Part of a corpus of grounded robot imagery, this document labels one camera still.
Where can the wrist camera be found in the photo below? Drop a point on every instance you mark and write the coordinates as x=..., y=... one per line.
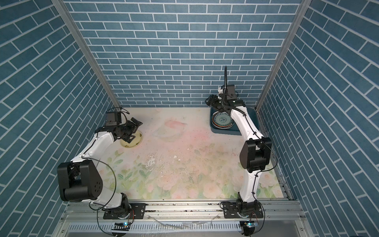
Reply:
x=227, y=91
x=114, y=114

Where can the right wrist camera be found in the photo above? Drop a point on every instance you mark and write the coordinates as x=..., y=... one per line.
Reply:
x=227, y=91

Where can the teal plastic bin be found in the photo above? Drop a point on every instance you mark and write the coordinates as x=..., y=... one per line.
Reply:
x=233, y=130

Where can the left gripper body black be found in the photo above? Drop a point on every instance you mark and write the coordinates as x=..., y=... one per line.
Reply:
x=128, y=129

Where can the teal patterned plate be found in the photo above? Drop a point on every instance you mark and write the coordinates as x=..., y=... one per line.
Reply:
x=222, y=119

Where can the aluminium corner post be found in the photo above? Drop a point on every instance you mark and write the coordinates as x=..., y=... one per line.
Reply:
x=303, y=7
x=79, y=39

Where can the orange plate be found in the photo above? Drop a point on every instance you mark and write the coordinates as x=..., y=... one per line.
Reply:
x=223, y=127

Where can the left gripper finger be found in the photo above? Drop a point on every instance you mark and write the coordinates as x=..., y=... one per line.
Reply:
x=136, y=122
x=129, y=139

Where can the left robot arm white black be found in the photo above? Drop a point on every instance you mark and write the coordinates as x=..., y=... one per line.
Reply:
x=79, y=179

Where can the aluminium front rail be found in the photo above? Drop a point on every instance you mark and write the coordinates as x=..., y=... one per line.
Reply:
x=183, y=218

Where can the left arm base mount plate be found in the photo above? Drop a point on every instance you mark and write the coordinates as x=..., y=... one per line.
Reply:
x=134, y=211

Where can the right aluminium corner post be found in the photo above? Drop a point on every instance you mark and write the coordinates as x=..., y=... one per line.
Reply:
x=303, y=7

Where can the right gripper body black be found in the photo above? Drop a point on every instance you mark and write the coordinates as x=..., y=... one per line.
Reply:
x=218, y=105

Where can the left aluminium corner post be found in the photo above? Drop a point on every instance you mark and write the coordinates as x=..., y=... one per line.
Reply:
x=79, y=39

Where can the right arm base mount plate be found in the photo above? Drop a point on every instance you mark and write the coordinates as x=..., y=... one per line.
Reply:
x=232, y=210

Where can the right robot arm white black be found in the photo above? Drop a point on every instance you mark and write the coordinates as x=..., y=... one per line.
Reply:
x=254, y=156

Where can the cream yellow plate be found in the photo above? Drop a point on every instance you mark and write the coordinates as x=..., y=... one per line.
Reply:
x=135, y=139

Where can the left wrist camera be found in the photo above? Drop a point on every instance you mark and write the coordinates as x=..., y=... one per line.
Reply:
x=114, y=114

